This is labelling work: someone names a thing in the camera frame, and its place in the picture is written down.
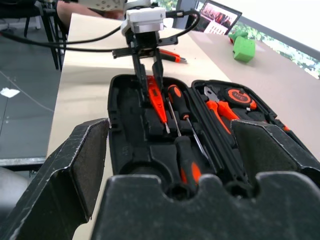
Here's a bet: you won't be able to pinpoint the orange black tape measure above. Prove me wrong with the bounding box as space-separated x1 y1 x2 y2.
219 87 258 113

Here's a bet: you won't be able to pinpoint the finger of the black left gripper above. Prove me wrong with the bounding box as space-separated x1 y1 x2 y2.
151 49 165 88
131 53 149 104

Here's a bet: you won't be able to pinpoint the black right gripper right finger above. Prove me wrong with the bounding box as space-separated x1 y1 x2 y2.
231 119 320 184

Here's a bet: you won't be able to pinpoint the orange handled pliers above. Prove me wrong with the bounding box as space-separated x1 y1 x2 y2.
203 86 241 136

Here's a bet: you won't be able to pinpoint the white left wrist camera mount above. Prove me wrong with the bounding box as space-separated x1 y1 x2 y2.
120 6 167 36

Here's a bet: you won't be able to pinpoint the black orange screwdriver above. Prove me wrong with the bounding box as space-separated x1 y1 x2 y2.
165 96 203 192
166 84 210 161

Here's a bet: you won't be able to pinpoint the black cable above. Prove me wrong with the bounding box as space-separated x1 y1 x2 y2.
62 24 124 47
159 9 202 47
0 30 126 54

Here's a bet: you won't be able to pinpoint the black chair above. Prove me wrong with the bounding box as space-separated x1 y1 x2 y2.
0 0 67 72

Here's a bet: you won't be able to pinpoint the black plastic tool case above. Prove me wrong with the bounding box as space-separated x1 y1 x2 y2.
107 73 313 198

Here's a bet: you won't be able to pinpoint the green plastic toy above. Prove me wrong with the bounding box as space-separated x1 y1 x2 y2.
228 31 257 64

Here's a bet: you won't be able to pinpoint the orange utility knife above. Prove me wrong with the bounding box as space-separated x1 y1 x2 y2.
159 48 189 65

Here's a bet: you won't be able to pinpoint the orange voltage tester screwdriver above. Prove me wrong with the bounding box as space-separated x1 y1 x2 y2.
146 74 171 135

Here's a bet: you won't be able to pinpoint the silver robot body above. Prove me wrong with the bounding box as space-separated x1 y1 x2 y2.
0 166 30 216

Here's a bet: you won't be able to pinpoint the seated person's leg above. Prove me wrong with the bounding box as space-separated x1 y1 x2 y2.
56 0 126 29

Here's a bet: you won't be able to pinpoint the white paper scrap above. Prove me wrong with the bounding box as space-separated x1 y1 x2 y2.
0 87 21 99

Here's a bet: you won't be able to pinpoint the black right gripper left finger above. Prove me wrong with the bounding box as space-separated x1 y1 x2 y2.
0 117 110 240

